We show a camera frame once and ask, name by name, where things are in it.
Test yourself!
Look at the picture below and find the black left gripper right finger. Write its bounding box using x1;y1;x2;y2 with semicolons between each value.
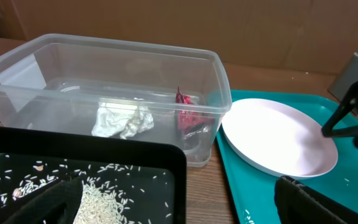
274;175;358;224

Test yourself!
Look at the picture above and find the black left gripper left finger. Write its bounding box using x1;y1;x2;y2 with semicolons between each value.
4;177;83;224

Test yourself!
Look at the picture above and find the rice pile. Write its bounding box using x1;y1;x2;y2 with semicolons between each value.
73;184;126;224

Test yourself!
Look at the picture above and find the large white plate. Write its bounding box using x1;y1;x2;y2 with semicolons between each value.
221;98;339;179

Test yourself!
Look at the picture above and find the white tissue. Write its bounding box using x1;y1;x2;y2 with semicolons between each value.
91;102;154;139

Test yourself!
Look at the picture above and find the red snack wrapper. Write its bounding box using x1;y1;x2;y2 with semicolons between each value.
175;86;216;139

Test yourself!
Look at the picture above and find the grey dish rack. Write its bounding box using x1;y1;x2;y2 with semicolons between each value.
328;53;358;101

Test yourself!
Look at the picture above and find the black tray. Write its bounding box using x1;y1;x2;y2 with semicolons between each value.
0;127;186;223

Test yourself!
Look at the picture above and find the teal serving tray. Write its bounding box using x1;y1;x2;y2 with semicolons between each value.
216;90;358;223

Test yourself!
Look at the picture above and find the clear plastic bin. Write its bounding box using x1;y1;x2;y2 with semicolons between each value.
0;34;232;167

